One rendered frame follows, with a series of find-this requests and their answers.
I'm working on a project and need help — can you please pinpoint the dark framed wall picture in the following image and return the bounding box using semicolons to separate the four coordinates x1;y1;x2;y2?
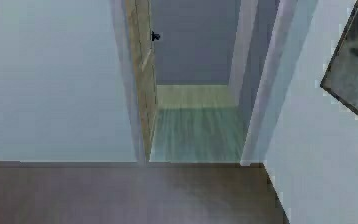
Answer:
319;0;358;126

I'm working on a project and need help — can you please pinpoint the brown wooden room door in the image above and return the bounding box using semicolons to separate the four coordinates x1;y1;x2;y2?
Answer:
124;0;159;163

